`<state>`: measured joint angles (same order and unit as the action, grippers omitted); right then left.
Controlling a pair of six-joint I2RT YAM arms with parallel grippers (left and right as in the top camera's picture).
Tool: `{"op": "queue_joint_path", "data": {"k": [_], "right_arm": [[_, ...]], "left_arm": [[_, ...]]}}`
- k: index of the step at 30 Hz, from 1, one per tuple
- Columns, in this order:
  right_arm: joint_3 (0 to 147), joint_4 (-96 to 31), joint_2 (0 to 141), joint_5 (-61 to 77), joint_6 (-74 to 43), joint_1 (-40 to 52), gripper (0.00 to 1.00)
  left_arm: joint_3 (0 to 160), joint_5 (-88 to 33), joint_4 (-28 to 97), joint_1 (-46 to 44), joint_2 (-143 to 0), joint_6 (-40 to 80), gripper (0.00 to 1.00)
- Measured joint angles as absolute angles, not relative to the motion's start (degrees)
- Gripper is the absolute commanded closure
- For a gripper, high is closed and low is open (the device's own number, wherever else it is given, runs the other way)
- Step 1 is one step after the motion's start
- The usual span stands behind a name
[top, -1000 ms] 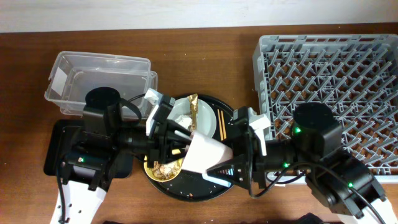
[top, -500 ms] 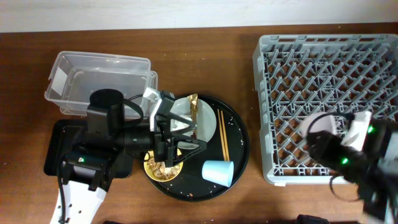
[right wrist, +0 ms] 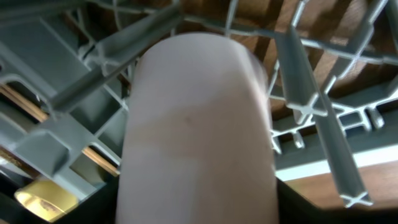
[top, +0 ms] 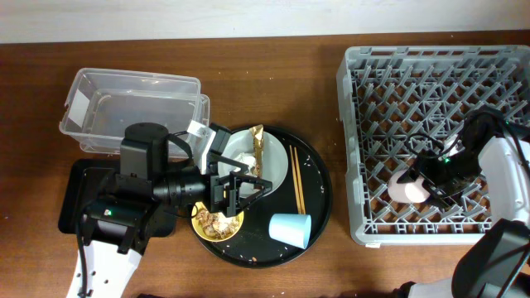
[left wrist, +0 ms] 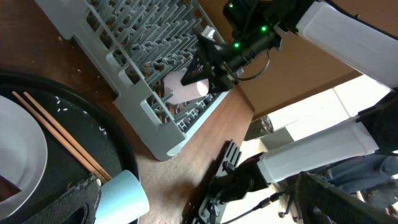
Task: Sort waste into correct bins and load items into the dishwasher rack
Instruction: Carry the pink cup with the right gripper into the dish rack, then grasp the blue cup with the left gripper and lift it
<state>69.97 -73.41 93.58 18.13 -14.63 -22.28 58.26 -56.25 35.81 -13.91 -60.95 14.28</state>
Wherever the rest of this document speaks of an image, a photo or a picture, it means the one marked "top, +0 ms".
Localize light blue cup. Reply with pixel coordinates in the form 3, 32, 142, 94
268, 214, 311, 249

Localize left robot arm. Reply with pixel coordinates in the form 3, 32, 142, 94
67, 121, 272, 297

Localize grey dishwasher rack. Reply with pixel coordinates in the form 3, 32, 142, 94
336, 46, 529, 247

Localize yellow bowl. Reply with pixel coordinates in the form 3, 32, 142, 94
191, 202, 244, 242

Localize grey plate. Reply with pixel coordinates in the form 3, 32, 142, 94
223, 129, 288, 195

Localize crumpled white tissue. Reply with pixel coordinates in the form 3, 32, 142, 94
233, 152, 257, 171

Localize pink cup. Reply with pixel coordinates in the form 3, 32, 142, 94
388, 170, 430, 204

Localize clear plastic bin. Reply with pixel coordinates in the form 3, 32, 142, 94
59, 68, 210, 155

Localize left wooden chopstick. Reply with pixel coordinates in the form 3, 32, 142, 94
289, 145, 303, 214

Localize wooden chopstick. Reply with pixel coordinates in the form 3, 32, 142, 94
289, 145, 303, 214
292, 147, 306, 214

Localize black rectangular tray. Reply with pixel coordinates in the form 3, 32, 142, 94
58, 159, 176, 239

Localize food scraps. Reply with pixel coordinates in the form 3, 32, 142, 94
195, 209, 240, 240

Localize right wooden chopstick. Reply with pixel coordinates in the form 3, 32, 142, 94
292, 147, 306, 214

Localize round black tray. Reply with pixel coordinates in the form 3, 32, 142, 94
198, 126, 333, 268

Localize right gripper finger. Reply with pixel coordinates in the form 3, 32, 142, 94
422, 182, 460, 207
397, 159, 426, 184

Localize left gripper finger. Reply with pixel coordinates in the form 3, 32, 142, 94
210, 153, 263, 182
238, 180, 272, 209

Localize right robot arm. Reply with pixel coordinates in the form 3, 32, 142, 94
388, 106, 529, 297

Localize gold snack wrapper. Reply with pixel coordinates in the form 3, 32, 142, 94
249, 124, 264, 178

